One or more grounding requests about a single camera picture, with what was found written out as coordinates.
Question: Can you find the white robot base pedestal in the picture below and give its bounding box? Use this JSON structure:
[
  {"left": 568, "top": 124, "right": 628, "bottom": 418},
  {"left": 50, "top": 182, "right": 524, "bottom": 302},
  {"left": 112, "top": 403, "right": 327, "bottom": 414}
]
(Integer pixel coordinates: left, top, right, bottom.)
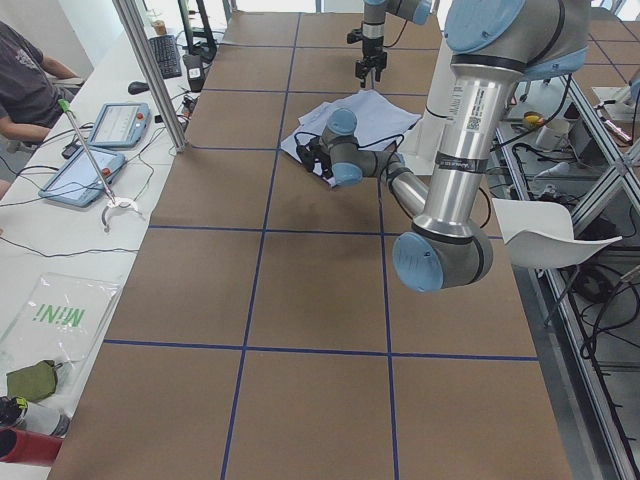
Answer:
[{"left": 398, "top": 38, "right": 455, "bottom": 176}]

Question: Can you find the green cloth pouch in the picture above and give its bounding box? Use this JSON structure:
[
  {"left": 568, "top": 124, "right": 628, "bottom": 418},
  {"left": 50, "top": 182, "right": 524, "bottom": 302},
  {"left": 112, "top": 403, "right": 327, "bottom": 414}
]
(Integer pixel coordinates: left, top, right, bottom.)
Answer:
[{"left": 6, "top": 360, "right": 61, "bottom": 402}]

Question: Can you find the aluminium frame post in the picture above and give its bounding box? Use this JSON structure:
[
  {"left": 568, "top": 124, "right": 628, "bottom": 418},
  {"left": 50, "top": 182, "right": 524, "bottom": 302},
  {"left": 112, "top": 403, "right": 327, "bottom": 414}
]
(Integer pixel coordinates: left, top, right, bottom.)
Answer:
[{"left": 112, "top": 0, "right": 187, "bottom": 153}]

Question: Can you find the light blue striped shirt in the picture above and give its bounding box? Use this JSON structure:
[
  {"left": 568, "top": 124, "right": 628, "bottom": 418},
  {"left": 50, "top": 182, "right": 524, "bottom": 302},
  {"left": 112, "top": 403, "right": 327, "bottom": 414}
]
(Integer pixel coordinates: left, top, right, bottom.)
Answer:
[{"left": 280, "top": 90, "right": 420, "bottom": 163}]

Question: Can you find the black keyboard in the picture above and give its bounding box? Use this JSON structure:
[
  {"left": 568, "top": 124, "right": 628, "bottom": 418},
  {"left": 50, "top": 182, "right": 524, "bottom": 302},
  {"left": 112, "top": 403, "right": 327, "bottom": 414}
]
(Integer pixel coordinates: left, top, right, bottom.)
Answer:
[{"left": 148, "top": 34, "right": 182, "bottom": 79}]

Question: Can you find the far blue teach pendant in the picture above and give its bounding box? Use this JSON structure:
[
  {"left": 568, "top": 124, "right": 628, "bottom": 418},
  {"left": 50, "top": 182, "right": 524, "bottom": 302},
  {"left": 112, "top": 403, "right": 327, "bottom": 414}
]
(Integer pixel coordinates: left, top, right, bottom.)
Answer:
[{"left": 87, "top": 103, "right": 150, "bottom": 149}]

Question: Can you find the near blue teach pendant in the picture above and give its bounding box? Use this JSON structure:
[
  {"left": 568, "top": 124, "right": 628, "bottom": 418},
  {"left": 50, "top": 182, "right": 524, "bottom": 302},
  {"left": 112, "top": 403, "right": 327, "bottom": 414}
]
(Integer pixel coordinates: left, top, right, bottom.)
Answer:
[{"left": 38, "top": 147, "right": 125, "bottom": 207}]

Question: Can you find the white curved plastic sheet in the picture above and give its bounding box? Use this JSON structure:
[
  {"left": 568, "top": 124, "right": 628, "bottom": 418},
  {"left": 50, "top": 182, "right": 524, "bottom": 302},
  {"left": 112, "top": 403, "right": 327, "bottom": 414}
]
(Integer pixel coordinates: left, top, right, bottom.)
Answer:
[{"left": 492, "top": 198, "right": 622, "bottom": 269}]

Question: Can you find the brown paper table mat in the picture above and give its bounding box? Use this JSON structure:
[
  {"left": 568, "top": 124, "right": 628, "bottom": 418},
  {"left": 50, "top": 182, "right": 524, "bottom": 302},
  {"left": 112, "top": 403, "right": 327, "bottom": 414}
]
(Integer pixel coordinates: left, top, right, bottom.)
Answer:
[{"left": 50, "top": 13, "right": 572, "bottom": 479}]

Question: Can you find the metal grabber tool claw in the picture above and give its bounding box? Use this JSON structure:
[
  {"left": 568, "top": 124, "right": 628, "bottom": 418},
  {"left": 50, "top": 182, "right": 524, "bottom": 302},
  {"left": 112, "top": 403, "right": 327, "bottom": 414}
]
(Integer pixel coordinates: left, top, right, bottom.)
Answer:
[{"left": 58, "top": 99, "right": 140, "bottom": 233}]

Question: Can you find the blue teach pendant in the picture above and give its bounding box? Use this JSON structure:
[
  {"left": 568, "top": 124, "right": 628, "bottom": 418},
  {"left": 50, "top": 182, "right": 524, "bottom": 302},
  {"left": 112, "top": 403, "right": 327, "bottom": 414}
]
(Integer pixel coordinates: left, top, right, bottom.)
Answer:
[
  {"left": 87, "top": 103, "right": 150, "bottom": 149},
  {"left": 38, "top": 147, "right": 125, "bottom": 207}
]

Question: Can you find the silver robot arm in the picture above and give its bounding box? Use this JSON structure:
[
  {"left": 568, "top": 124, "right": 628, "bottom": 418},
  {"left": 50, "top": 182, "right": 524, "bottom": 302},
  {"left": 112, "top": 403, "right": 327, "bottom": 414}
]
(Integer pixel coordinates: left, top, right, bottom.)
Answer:
[
  {"left": 346, "top": 0, "right": 432, "bottom": 88},
  {"left": 296, "top": 1, "right": 590, "bottom": 292}
]

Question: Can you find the red bottle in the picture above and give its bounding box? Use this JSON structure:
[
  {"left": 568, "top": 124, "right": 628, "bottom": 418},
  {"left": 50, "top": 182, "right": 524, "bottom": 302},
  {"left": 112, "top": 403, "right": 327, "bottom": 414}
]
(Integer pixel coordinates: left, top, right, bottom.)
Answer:
[{"left": 1, "top": 428, "right": 63, "bottom": 466}]

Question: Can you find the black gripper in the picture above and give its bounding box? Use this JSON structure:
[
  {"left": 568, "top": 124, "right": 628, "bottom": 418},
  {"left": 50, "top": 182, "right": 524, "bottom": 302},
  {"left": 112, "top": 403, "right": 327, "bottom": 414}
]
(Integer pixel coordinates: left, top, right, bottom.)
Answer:
[
  {"left": 347, "top": 27, "right": 387, "bottom": 83},
  {"left": 296, "top": 138, "right": 333, "bottom": 178}
]

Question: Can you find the white MINI paper bag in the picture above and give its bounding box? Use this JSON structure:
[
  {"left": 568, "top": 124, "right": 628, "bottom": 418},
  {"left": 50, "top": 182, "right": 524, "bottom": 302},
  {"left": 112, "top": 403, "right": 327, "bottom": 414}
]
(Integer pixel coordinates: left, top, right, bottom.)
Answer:
[{"left": 1, "top": 272, "right": 121, "bottom": 372}]

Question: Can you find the seated person grey shirt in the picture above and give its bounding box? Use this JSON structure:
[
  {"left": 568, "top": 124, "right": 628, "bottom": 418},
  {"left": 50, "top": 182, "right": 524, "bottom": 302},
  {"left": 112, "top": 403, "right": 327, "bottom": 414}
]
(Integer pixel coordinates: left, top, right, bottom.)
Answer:
[{"left": 0, "top": 19, "right": 86, "bottom": 199}]

